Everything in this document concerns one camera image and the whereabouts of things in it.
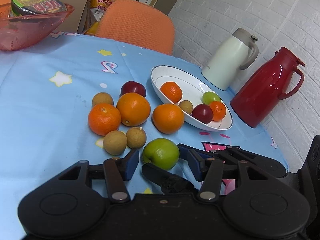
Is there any white plate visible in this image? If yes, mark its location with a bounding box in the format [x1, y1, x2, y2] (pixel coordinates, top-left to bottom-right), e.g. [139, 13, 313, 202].
[150, 65, 233, 132]

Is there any small dark red plum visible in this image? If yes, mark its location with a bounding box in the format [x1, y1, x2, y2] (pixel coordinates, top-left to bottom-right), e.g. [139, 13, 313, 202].
[121, 81, 147, 98]

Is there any brown longan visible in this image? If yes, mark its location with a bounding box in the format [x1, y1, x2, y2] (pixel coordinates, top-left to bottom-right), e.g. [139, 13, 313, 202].
[126, 127, 147, 149]
[92, 92, 114, 107]
[103, 130, 128, 155]
[178, 100, 193, 115]

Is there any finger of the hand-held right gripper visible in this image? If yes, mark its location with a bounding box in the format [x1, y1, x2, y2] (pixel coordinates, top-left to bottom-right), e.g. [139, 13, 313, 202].
[142, 162, 196, 195]
[177, 144, 255, 164]

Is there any orange mesh chair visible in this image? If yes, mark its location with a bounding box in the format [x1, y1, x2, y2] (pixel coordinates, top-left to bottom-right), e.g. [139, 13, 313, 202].
[95, 0, 175, 55]

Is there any white thermos jug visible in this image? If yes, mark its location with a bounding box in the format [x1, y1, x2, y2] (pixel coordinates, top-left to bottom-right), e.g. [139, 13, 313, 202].
[201, 27, 259, 91]

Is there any blue printed tablecloth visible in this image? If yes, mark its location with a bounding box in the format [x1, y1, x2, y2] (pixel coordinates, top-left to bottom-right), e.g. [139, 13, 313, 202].
[0, 31, 288, 238]

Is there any pink transparent plastic bowl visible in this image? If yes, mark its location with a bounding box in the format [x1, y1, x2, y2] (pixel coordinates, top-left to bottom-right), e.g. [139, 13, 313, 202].
[0, 2, 75, 52]

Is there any red thermos jug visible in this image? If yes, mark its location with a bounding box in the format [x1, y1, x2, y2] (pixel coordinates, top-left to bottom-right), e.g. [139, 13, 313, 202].
[230, 46, 305, 129]

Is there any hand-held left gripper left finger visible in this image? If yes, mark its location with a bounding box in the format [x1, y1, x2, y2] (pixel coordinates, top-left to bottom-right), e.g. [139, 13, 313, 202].
[50, 148, 140, 204]

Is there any cardboard box with blue tape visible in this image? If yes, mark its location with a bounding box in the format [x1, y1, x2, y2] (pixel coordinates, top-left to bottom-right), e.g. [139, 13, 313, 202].
[19, 0, 95, 34]

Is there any instant noodle cup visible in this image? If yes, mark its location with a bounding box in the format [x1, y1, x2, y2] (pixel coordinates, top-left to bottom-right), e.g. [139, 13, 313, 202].
[10, 0, 68, 18]

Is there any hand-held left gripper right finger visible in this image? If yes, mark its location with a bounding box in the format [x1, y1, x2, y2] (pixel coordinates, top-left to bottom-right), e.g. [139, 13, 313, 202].
[187, 149, 283, 203]

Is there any large smooth orange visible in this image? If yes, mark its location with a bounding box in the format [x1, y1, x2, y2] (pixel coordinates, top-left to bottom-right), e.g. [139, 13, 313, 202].
[116, 92, 151, 127]

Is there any large dark red plum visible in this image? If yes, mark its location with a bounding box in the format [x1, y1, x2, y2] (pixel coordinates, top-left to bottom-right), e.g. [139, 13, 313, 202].
[192, 104, 214, 124]

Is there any green apple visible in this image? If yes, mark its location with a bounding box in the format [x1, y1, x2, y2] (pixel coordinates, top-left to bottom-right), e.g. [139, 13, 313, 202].
[202, 91, 222, 105]
[142, 138, 180, 170]

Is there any black chair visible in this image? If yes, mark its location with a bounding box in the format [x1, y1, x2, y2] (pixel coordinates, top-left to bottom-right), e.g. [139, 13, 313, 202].
[287, 134, 320, 240]

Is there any mandarin orange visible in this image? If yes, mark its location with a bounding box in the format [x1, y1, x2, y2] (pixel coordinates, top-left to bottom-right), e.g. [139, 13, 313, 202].
[160, 81, 183, 104]
[209, 101, 227, 122]
[88, 103, 121, 136]

